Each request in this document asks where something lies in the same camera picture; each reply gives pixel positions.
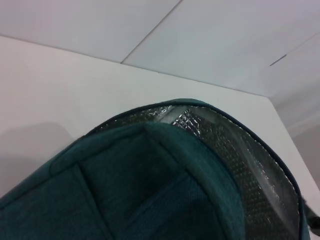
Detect dark teal insulated lunch bag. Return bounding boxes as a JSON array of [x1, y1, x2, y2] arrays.
[[0, 97, 320, 240]]

